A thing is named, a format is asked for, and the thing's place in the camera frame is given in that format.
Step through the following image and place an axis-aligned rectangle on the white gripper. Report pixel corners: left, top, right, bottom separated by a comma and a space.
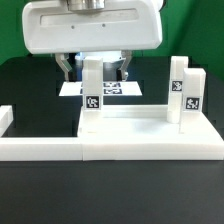
22, 0, 163, 81

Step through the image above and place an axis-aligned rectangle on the white desk top tray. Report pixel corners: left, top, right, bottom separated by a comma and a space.
77, 105, 224, 145

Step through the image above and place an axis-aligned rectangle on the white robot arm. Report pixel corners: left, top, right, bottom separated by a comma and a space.
22, 0, 166, 80

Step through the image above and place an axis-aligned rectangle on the marker tag sheet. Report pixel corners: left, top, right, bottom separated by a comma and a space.
59, 81, 142, 96

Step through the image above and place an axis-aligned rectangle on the white U-shaped fence frame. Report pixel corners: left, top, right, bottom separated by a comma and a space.
0, 106, 224, 161

